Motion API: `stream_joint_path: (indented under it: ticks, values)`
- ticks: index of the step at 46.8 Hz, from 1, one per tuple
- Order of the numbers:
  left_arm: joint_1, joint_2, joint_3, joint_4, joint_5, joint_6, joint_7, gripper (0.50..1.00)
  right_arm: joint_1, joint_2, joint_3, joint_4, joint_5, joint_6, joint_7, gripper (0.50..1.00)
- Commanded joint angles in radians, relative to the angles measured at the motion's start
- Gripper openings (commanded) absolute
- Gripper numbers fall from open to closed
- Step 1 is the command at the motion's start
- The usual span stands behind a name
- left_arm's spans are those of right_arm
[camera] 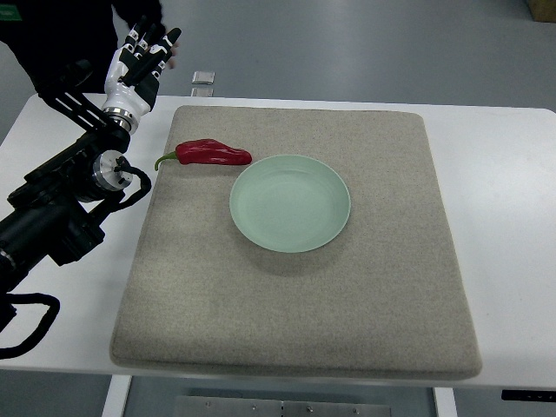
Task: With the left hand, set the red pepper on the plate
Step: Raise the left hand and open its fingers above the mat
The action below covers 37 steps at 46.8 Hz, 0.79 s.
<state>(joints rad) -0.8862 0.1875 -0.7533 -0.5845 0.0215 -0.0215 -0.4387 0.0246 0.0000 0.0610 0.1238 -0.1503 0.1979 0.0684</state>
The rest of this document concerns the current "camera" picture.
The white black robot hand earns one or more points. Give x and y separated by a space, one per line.
133 78

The red pepper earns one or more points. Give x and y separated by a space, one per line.
206 151

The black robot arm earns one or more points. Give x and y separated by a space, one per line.
59 209

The pale green plate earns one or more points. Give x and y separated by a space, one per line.
289 203

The floor socket cover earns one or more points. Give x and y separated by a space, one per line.
203 77

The green sign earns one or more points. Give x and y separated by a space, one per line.
9 13

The white left table leg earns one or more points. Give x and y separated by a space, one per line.
117 395

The white table leg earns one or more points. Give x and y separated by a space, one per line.
444 401
117 395

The grey metal table crossbar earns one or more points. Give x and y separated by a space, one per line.
217 406

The beige felt mat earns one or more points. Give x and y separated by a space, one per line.
329 255

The cardboard box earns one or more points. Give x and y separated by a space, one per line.
543 11

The white right table leg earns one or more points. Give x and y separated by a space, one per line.
444 401

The black table control panel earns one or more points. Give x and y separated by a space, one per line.
528 395

